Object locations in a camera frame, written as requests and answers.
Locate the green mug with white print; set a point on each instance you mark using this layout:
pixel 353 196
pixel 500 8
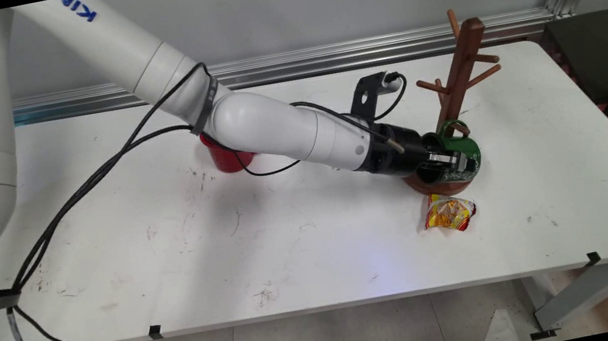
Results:
pixel 471 152

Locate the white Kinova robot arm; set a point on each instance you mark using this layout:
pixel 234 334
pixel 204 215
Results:
pixel 272 126

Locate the black table edge clip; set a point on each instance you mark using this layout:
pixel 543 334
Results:
pixel 594 258
pixel 155 330

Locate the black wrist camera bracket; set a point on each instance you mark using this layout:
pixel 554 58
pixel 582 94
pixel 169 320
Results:
pixel 368 92

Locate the white table leg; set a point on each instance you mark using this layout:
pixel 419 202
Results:
pixel 583 290

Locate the brown wooden mug tree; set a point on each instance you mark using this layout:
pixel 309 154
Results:
pixel 462 64

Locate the yellow red snack packet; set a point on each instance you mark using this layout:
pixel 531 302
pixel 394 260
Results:
pixel 450 214

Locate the red enamel mug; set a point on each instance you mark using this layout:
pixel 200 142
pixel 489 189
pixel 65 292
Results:
pixel 225 160

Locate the horizontal aluminium rail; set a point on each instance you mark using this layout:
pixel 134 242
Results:
pixel 322 59

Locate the black table foot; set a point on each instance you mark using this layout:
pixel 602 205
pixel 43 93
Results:
pixel 543 335

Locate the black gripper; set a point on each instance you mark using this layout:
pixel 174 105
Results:
pixel 399 151

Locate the small white wrist camera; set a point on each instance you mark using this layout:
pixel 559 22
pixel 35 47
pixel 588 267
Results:
pixel 391 80

